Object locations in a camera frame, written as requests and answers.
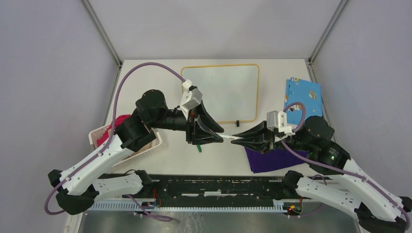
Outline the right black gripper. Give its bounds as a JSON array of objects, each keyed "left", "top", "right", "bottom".
[{"left": 230, "top": 119, "right": 311, "bottom": 153}]

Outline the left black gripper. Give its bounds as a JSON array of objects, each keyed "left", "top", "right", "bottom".
[{"left": 150, "top": 99, "right": 224, "bottom": 146}]

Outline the yellow framed whiteboard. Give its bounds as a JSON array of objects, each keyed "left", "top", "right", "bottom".
[{"left": 181, "top": 64, "right": 260, "bottom": 123}]

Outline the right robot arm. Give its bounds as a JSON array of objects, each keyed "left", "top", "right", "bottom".
[{"left": 232, "top": 116, "right": 412, "bottom": 233}]

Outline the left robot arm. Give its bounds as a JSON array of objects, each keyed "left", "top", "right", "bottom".
[{"left": 48, "top": 89, "right": 224, "bottom": 215}]

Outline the purple cloth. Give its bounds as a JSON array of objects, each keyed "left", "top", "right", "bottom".
[{"left": 245, "top": 148, "right": 305, "bottom": 173}]

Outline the white plastic basket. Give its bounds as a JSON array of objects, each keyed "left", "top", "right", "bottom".
[{"left": 88, "top": 125, "right": 165, "bottom": 173}]

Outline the blue cartoon cloth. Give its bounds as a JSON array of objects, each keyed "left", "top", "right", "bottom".
[{"left": 284, "top": 77, "right": 323, "bottom": 119}]

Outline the red cloth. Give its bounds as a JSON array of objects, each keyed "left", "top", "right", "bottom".
[{"left": 96, "top": 115, "right": 131, "bottom": 147}]

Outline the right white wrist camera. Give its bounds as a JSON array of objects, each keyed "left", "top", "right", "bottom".
[{"left": 266, "top": 111, "right": 294, "bottom": 136}]

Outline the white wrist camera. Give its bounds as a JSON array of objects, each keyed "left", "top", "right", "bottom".
[
  {"left": 179, "top": 80, "right": 203, "bottom": 119},
  {"left": 266, "top": 111, "right": 294, "bottom": 136}
]

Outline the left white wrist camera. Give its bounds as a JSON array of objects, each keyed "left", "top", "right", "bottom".
[{"left": 179, "top": 80, "right": 203, "bottom": 119}]

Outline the white slotted cable duct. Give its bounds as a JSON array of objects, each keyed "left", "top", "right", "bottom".
[{"left": 88, "top": 200, "right": 287, "bottom": 214}]

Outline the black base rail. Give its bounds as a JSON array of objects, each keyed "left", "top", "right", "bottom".
[{"left": 132, "top": 174, "right": 300, "bottom": 207}]

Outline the left aluminium frame post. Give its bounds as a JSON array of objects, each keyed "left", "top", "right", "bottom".
[{"left": 80, "top": 0, "right": 123, "bottom": 68}]

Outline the aluminium frame post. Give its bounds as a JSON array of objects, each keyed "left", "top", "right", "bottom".
[
  {"left": 80, "top": 0, "right": 123, "bottom": 68},
  {"left": 308, "top": 0, "right": 350, "bottom": 65}
]

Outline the right aluminium frame post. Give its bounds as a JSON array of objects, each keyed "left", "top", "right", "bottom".
[{"left": 308, "top": 0, "right": 350, "bottom": 65}]

